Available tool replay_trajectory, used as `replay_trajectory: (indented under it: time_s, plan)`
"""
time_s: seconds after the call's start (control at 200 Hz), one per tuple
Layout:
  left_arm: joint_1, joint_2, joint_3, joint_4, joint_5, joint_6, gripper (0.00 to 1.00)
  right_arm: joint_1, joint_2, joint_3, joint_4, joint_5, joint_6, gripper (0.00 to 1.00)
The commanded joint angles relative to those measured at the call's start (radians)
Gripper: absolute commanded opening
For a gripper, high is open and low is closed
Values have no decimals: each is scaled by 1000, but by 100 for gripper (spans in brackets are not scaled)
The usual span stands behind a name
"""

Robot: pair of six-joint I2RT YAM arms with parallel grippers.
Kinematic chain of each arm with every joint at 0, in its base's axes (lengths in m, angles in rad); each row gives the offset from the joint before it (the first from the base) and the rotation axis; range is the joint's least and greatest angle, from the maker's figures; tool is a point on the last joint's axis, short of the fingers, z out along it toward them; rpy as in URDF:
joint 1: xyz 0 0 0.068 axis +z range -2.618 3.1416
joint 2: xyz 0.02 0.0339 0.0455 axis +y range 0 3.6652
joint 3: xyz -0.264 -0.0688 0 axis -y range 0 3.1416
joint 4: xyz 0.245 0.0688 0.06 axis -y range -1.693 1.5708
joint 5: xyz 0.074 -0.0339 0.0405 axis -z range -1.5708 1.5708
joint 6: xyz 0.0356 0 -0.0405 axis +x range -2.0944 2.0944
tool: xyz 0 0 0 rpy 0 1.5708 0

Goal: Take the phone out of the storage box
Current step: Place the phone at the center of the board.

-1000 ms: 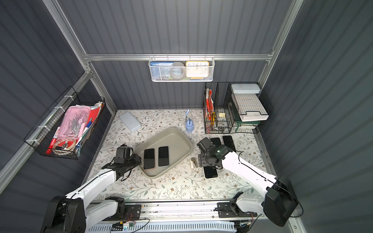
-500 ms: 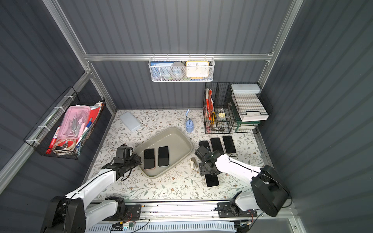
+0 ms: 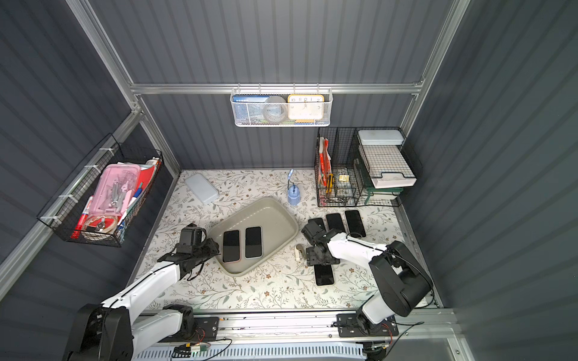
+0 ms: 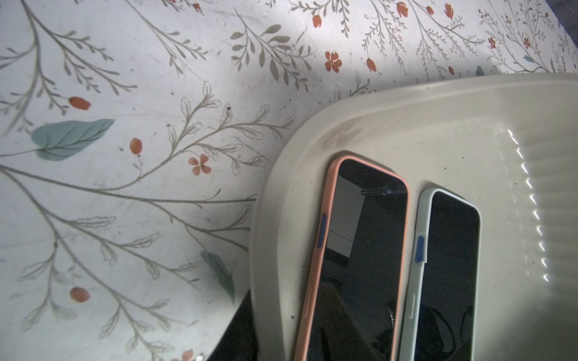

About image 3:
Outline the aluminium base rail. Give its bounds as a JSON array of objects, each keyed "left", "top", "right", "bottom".
[{"left": 137, "top": 308, "right": 474, "bottom": 360}]

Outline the black phone dark case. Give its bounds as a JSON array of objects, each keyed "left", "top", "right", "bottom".
[{"left": 345, "top": 210, "right": 367, "bottom": 239}]

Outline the checked notebook stack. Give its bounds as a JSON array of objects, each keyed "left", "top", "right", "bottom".
[{"left": 358, "top": 129, "right": 417, "bottom": 189}]

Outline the white wire wall basket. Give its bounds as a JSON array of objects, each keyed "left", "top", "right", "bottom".
[{"left": 230, "top": 87, "right": 334, "bottom": 128}]

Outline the beige storage box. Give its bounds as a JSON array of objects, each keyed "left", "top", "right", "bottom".
[{"left": 209, "top": 197, "right": 299, "bottom": 277}]

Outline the cream case phone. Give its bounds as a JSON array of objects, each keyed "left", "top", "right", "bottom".
[{"left": 326, "top": 213, "right": 346, "bottom": 233}]

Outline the white flat case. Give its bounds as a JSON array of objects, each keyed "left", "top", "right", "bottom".
[{"left": 185, "top": 173, "right": 219, "bottom": 205}]

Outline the black wire side basket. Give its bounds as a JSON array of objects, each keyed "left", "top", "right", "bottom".
[{"left": 37, "top": 135, "right": 163, "bottom": 248}]

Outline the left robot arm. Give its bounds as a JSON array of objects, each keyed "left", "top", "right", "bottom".
[{"left": 63, "top": 224, "right": 219, "bottom": 360}]

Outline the black phone white case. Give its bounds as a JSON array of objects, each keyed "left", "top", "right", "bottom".
[{"left": 314, "top": 265, "right": 335, "bottom": 287}]

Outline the blue box in basket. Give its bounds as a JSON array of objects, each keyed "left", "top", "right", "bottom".
[{"left": 231, "top": 95, "right": 269, "bottom": 126}]

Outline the pink pencil case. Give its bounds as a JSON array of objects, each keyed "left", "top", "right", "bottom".
[{"left": 89, "top": 163, "right": 141, "bottom": 217}]

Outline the light blue case phone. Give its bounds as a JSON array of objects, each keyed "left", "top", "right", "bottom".
[{"left": 245, "top": 227, "right": 263, "bottom": 259}]

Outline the black wire desk organizer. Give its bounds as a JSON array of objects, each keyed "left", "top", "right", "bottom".
[{"left": 315, "top": 127, "right": 422, "bottom": 208}]

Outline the pink case phone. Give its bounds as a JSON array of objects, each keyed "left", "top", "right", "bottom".
[{"left": 222, "top": 230, "right": 241, "bottom": 263}]

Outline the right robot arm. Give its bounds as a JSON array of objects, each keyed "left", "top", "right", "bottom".
[{"left": 301, "top": 221, "right": 434, "bottom": 335}]

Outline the grey tape roll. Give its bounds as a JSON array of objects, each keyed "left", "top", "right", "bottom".
[{"left": 263, "top": 96, "right": 287, "bottom": 124}]

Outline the yellow alarm clock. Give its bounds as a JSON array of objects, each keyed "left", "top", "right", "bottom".
[{"left": 287, "top": 94, "right": 325, "bottom": 123}]

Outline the dark purple case phone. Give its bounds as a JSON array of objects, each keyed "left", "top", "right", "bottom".
[{"left": 309, "top": 218, "right": 327, "bottom": 231}]

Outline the yellow utility knife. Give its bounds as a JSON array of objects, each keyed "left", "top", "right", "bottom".
[{"left": 326, "top": 173, "right": 334, "bottom": 195}]

